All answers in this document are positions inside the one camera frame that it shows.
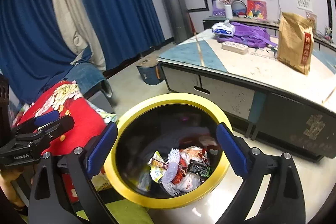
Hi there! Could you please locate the white foam fruit net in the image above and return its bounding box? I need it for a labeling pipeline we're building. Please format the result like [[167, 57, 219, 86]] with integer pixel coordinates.
[[161, 148, 181, 185]]

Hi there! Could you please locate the green black snack packet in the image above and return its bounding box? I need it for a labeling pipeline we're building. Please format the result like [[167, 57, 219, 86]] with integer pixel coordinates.
[[187, 160, 212, 182]]

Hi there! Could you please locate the red snack bag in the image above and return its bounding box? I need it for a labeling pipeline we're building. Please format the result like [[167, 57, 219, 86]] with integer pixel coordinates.
[[172, 158, 188, 185]]

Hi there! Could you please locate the yellow rimmed trash bin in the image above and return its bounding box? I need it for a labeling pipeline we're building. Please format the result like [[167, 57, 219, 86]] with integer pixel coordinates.
[[104, 93, 231, 209]]

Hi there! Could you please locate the person's left hand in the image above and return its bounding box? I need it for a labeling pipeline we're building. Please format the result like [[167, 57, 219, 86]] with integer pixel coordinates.
[[1, 165, 36, 211]]

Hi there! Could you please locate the red floral blanket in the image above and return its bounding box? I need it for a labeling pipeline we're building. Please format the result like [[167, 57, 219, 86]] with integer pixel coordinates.
[[15, 80, 116, 193]]

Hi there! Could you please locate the coffee table with drawers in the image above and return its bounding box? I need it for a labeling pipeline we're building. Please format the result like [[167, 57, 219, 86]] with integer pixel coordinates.
[[158, 30, 335, 161]]

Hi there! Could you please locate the blue sofa cover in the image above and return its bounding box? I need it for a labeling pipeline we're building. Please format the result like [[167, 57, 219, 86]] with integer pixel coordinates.
[[63, 63, 113, 100]]

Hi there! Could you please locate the blue storage box stool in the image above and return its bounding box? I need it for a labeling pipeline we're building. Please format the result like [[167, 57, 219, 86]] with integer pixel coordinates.
[[135, 57, 165, 85]]

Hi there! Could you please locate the beige remote box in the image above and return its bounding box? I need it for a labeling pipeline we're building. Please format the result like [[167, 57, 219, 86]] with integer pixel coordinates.
[[222, 41, 249, 55]]

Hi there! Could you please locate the blue curtain left panel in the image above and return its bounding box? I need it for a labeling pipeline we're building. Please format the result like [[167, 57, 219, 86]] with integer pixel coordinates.
[[1, 0, 92, 104]]

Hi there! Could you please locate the blue curtain panel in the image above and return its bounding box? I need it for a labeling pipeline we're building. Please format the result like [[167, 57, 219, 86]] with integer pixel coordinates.
[[82, 0, 165, 70], [1, 0, 92, 104]]

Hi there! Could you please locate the purple cloth bag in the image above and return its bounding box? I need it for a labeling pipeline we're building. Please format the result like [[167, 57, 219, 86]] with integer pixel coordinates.
[[214, 22, 278, 48]]

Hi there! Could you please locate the white tissue pack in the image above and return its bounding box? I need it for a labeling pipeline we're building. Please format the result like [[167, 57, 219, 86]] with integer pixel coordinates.
[[211, 20, 236, 37]]

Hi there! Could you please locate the black tv console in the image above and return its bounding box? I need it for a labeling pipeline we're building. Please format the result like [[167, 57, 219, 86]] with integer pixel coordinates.
[[203, 16, 335, 52]]

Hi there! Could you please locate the brown paper bag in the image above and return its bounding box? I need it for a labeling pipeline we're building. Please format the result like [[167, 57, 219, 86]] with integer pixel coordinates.
[[277, 12, 314, 75]]

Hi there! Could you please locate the white cup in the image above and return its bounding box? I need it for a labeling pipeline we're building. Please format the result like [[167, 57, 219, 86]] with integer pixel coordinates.
[[224, 5, 233, 19]]

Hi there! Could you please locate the beige curtain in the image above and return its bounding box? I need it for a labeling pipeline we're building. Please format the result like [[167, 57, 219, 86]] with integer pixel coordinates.
[[52, 0, 106, 71]]

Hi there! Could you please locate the colourful framed picture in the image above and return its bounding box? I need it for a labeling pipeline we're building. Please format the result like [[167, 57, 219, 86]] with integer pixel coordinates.
[[247, 0, 267, 20]]

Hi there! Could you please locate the blue curtain right panel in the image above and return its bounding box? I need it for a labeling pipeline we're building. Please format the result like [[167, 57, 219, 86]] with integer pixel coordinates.
[[82, 0, 165, 70]]

